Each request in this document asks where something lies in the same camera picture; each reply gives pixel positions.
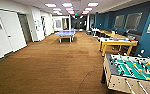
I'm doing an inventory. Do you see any blue ping-pong table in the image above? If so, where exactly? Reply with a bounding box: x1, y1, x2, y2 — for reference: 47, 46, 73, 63
54, 29, 77, 44

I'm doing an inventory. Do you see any white table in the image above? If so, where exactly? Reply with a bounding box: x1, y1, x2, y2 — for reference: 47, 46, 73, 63
90, 27, 109, 38

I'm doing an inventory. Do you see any yellow wooden game table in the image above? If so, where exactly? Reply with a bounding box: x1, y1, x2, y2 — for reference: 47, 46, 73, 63
97, 36, 139, 57

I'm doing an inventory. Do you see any rectangular ceiling light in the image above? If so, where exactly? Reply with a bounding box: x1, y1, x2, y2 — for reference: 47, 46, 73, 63
61, 2, 74, 8
86, 2, 100, 8
44, 3, 57, 9

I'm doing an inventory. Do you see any dark interior window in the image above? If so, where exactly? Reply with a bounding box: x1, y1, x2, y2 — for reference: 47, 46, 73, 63
113, 14, 126, 30
123, 12, 143, 31

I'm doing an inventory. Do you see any green foosball table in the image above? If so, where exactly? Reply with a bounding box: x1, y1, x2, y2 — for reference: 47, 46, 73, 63
101, 52, 150, 94

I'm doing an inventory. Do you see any white double door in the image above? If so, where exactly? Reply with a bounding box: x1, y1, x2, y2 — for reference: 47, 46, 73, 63
0, 8, 28, 53

